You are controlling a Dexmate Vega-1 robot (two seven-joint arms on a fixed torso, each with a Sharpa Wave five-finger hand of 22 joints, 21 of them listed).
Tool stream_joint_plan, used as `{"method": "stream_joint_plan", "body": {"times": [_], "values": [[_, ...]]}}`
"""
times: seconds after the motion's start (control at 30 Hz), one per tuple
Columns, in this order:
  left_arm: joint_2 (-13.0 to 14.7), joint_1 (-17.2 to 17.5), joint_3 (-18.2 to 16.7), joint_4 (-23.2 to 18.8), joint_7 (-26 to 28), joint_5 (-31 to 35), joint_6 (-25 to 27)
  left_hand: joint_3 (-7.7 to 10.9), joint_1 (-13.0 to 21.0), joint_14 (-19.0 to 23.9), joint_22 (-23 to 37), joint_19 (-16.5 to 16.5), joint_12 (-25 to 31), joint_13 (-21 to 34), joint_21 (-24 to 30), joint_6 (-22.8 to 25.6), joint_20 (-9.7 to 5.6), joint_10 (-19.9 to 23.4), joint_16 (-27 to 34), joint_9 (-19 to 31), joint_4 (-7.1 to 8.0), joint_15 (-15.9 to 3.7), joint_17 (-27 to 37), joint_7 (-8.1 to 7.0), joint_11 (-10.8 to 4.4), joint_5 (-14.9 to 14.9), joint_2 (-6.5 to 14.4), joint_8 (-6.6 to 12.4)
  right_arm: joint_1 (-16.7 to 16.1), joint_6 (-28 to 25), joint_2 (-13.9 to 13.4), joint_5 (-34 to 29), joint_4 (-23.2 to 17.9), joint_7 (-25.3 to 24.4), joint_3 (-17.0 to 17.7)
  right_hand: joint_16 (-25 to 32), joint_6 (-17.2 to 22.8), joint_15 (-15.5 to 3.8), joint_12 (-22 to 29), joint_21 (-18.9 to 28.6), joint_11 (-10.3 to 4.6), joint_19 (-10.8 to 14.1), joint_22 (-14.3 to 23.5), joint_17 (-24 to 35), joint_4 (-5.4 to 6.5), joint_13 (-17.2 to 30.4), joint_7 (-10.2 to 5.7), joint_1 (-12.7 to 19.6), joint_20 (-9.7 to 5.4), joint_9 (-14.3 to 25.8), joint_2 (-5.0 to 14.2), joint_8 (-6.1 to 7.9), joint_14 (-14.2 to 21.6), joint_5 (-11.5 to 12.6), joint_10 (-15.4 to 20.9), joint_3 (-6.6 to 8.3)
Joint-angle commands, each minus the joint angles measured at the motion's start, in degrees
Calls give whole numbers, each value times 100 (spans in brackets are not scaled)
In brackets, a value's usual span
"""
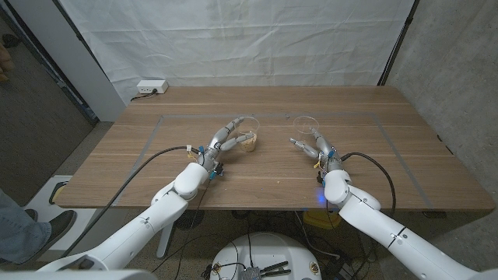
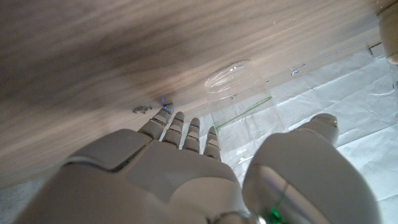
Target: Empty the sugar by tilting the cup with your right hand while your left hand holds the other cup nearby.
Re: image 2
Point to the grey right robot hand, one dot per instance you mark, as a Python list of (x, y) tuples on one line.
[(186, 186)]

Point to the clear plastic cup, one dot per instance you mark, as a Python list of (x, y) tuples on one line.
[(239, 93)]

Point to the white backdrop cloth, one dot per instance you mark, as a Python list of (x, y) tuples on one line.
[(342, 109)]

